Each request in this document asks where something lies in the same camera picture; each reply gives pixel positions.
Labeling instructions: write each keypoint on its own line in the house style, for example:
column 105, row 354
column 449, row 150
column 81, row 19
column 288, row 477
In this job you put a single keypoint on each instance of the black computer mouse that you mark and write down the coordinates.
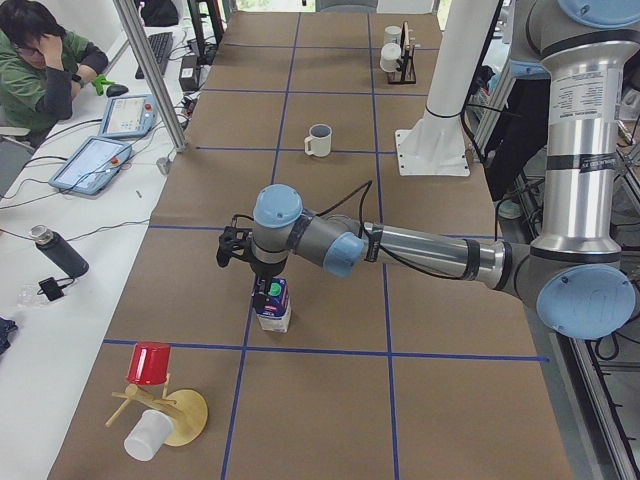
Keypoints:
column 116, row 90

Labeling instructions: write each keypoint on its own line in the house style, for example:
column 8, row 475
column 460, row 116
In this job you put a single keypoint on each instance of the black binder clip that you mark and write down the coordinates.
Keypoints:
column 53, row 289

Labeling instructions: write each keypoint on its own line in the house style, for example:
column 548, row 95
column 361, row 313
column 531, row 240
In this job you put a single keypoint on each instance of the black power adapter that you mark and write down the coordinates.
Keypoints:
column 189, row 76

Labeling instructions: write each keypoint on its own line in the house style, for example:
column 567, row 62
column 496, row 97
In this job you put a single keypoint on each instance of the white mug in rack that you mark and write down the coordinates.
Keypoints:
column 392, row 34
column 390, row 54

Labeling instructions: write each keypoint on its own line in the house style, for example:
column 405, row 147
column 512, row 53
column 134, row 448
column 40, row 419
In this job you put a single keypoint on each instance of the wooden mug tree stand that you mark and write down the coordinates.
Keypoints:
column 186, row 408

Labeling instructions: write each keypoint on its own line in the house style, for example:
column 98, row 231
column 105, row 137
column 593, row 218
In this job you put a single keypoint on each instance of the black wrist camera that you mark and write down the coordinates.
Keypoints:
column 235, row 242

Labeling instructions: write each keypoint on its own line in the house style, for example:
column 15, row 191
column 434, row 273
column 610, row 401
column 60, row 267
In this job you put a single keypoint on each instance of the aluminium frame post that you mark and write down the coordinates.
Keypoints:
column 144, row 55

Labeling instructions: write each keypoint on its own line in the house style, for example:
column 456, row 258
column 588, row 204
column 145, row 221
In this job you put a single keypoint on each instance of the red cup on stand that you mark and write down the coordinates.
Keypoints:
column 149, row 363

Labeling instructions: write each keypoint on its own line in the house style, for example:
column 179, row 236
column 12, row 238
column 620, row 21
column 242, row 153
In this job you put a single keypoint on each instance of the person in green shirt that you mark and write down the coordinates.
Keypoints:
column 43, row 68

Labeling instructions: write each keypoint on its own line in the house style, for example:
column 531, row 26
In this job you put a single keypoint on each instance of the blue white milk carton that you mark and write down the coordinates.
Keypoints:
column 276, row 314

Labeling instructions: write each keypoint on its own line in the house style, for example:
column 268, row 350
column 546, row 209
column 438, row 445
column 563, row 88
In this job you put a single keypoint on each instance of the black water bottle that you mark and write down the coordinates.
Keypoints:
column 59, row 251

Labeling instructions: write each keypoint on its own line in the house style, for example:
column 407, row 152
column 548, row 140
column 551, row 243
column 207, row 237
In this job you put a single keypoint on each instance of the black wire mug rack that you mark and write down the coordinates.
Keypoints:
column 405, row 73

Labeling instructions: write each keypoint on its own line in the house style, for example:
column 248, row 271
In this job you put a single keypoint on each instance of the lower teach pendant tablet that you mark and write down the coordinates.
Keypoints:
column 92, row 167

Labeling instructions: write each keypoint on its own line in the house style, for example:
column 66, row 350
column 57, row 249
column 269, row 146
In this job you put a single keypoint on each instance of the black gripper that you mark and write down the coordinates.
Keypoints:
column 262, row 271

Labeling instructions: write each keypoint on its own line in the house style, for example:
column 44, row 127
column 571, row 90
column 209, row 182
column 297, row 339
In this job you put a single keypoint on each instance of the white cup on stand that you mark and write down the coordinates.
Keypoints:
column 148, row 435

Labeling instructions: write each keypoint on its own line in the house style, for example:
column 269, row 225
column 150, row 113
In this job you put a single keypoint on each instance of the white mug grey inside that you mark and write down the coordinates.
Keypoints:
column 318, row 142

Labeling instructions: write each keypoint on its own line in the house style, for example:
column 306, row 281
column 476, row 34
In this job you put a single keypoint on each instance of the teach pendant tablet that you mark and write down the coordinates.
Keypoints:
column 92, row 167
column 128, row 116

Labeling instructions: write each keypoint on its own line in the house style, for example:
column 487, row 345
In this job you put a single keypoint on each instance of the upper teach pendant tablet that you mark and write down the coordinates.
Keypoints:
column 128, row 116

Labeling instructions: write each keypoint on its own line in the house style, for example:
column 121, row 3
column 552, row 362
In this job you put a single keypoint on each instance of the white camera pillar base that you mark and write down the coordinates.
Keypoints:
column 435, row 145

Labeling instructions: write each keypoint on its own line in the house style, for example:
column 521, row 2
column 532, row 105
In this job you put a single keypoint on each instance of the black keyboard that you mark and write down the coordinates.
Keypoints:
column 161, row 46

